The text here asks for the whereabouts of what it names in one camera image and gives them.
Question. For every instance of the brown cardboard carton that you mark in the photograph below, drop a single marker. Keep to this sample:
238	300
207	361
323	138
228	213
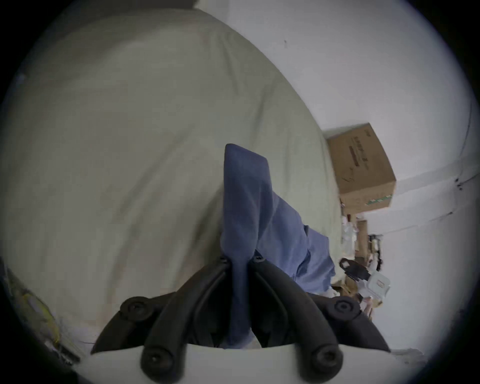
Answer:
362	168

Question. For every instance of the blue shirt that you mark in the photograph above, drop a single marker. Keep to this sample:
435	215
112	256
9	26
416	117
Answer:
243	195

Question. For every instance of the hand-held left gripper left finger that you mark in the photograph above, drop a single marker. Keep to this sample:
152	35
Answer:
168	322

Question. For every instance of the person's right hand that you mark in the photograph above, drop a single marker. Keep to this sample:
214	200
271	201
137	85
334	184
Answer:
369	306

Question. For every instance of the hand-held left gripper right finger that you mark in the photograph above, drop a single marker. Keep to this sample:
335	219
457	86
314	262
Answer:
300	322

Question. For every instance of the bed with beige sheet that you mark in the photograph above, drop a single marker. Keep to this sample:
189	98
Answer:
112	150

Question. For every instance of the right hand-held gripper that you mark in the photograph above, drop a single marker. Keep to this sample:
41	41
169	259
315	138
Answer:
378	284

